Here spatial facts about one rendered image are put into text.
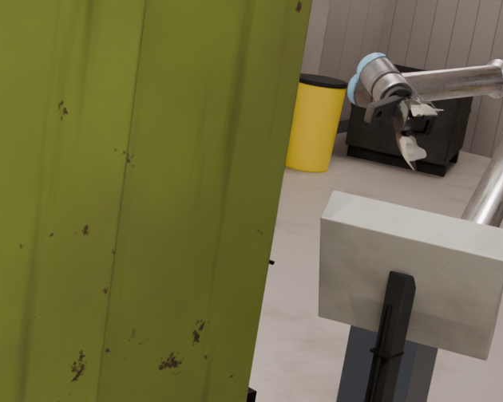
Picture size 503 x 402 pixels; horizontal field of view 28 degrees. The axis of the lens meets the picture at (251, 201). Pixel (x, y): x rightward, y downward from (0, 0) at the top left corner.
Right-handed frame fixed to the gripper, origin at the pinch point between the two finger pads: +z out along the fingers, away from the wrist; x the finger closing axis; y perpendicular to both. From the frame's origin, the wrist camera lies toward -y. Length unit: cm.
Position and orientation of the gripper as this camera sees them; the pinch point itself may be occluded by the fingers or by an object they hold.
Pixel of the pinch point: (423, 143)
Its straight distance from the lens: 231.8
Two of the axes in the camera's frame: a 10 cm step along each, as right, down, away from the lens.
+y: 9.3, 0.2, 3.6
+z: 2.8, 5.9, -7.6
